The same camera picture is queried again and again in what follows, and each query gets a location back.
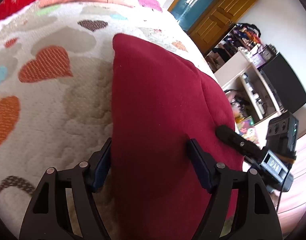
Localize dark red long-sleeve sweater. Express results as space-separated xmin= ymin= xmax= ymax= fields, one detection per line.
xmin=111 ymin=34 xmax=243 ymax=239

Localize black monitor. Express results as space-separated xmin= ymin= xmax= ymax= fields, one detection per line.
xmin=260 ymin=53 xmax=306 ymax=114

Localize cluttered white shelf unit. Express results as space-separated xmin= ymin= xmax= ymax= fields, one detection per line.
xmin=204 ymin=23 xmax=285 ymax=133

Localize heart patchwork quilt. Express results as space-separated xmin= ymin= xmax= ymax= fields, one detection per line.
xmin=0 ymin=2 xmax=219 ymax=239

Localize wooden door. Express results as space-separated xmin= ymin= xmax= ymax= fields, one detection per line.
xmin=188 ymin=0 xmax=258 ymax=55

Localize teal glass door panel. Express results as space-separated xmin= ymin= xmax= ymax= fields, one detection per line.
xmin=170 ymin=0 xmax=213 ymax=31

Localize magenta pillow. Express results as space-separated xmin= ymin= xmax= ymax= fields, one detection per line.
xmin=138 ymin=0 xmax=163 ymax=12

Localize black camera box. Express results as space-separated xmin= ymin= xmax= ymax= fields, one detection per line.
xmin=266 ymin=111 xmax=299 ymax=160

